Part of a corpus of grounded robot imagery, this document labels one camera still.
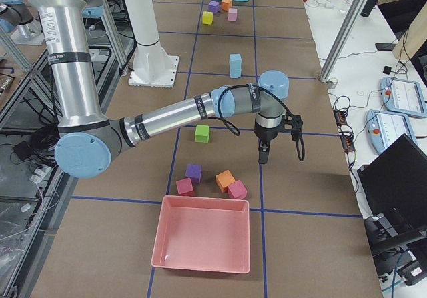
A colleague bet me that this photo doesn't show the yellow foam block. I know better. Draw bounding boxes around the yellow foam block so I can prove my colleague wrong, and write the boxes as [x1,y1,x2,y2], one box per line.
[202,11,214,25]

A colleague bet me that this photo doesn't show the lower teach pendant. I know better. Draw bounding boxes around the lower teach pendant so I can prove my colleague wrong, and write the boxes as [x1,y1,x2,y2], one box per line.
[366,109,418,154]

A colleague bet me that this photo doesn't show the teach pendant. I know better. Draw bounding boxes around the teach pendant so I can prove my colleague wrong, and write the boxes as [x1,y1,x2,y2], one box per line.
[380,77,426,119]
[366,109,418,154]

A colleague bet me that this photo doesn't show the orange foam block right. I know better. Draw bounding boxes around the orange foam block right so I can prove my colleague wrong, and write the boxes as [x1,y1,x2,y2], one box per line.
[216,170,236,193]

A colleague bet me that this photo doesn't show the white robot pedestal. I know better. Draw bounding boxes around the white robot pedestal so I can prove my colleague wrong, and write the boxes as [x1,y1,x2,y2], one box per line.
[125,0,179,88]

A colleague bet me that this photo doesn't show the purple foam block left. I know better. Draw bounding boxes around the purple foam block left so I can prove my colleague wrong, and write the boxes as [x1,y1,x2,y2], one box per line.
[207,0,220,14]

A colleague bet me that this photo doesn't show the purple foam block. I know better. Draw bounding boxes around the purple foam block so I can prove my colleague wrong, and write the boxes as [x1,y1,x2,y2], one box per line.
[207,0,220,14]
[185,164,202,183]

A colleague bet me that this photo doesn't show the orange foam block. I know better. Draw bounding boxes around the orange foam block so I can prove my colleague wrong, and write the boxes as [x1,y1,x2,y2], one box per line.
[216,170,236,193]
[221,0,233,11]

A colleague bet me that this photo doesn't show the magenta foam block upper right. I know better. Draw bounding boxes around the magenta foam block upper right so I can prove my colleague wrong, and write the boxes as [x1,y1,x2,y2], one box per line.
[227,180,248,199]

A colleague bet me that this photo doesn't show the pink foam block left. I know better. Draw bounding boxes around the pink foam block left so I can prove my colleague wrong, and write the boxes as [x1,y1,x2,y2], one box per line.
[228,7,238,21]

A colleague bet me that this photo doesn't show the magenta foam block lower right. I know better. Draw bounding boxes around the magenta foam block lower right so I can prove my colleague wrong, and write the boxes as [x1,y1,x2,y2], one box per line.
[175,177,195,197]

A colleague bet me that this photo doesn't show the black water bottle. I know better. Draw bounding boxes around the black water bottle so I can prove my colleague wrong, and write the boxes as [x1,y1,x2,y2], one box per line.
[360,0,379,17]

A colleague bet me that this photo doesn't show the upper teach pendant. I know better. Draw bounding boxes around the upper teach pendant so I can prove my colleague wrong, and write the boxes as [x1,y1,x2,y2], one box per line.
[380,77,426,119]

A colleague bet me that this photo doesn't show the orange foam block left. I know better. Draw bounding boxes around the orange foam block left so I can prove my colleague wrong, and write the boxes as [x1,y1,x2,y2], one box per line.
[221,0,233,11]

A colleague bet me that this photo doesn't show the black laptop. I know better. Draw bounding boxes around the black laptop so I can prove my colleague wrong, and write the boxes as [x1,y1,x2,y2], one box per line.
[358,134,426,227]

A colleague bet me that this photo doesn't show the magenta foam block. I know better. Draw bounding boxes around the magenta foam block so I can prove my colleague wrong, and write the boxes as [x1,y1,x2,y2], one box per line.
[227,180,248,199]
[175,177,195,197]

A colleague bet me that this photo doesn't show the aluminium frame post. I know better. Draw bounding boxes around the aluminium frame post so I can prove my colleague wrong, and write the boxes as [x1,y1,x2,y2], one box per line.
[318,0,367,83]

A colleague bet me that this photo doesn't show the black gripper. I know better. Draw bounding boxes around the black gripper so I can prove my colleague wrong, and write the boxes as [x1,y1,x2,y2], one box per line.
[254,123,280,164]

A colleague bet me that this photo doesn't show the light blue foam block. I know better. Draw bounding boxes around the light blue foam block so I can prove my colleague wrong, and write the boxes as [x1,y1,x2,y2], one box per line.
[229,53,242,69]
[229,67,242,79]

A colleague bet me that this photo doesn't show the orange power strip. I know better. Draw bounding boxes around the orange power strip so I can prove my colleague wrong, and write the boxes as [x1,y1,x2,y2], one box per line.
[334,109,356,153]

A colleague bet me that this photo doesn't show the purple foam block right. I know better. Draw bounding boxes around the purple foam block right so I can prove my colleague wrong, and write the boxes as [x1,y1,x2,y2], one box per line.
[185,164,202,183]

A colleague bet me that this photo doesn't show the green foam block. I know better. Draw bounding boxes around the green foam block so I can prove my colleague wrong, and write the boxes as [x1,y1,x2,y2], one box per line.
[194,125,210,143]

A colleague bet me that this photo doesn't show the pink plastic tray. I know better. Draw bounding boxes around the pink plastic tray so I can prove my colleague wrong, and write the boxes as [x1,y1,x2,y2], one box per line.
[151,195,250,274]

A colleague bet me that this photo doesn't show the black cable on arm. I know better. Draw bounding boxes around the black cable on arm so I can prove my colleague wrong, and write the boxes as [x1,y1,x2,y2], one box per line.
[218,83,306,163]

